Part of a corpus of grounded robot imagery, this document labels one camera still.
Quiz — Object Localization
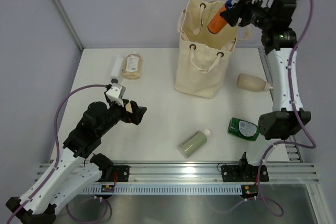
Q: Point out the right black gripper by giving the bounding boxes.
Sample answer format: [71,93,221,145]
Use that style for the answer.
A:
[220,0,275,31]

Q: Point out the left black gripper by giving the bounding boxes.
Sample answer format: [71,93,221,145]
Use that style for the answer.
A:
[97,98,146,137]

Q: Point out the orange bottle blue cap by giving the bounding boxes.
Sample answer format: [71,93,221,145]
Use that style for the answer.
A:
[207,0,233,35]

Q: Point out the white slim bottle black cap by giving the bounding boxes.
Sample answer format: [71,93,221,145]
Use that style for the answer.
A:
[110,54,125,83]

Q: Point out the clear yellow liquid bottle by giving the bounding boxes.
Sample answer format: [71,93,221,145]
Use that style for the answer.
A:
[123,54,142,80]

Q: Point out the beige squeeze bottle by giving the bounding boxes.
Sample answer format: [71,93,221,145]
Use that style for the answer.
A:
[236,73,273,92]

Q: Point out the green dish soap bottle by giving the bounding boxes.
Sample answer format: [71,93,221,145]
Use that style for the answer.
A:
[227,118,260,141]

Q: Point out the cream pump bottle floral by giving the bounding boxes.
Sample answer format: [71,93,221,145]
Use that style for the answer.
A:
[125,102,133,114]

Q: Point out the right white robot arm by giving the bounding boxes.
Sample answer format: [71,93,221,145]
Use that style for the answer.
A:
[220,0,311,184]

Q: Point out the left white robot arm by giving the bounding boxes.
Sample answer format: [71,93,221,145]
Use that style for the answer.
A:
[6,99,147,223]

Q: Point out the cream canvas tote bag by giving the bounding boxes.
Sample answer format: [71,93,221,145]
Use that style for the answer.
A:
[174,0,251,99]

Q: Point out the sage green Murrayle bottle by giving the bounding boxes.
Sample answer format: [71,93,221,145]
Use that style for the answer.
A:
[177,129,211,158]

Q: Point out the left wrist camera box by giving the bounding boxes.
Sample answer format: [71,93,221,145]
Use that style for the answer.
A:
[104,83,126,107]

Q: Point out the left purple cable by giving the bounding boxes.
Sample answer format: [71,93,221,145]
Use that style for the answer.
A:
[5,84,112,224]

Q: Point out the purple cable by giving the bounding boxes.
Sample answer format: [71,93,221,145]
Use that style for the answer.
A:
[5,84,112,224]
[256,0,317,217]

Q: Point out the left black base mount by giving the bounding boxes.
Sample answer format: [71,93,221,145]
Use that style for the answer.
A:
[112,165,130,183]

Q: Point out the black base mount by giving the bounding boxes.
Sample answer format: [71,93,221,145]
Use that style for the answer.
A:
[112,165,130,183]
[221,165,269,182]

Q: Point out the white slotted cable duct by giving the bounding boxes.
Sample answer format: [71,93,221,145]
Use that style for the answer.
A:
[80,184,243,195]

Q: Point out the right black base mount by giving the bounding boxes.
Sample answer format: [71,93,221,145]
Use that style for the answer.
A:
[221,165,269,182]

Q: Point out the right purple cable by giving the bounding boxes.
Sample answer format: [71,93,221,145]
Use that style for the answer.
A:
[256,0,317,217]

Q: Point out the aluminium front rail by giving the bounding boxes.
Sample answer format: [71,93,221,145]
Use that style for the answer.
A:
[34,159,320,186]

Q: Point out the aluminium rail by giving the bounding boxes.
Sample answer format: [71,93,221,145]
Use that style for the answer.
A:
[34,159,320,186]
[247,48,311,165]

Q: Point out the right side aluminium rail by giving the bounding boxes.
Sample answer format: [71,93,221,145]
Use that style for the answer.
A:
[247,48,311,165]

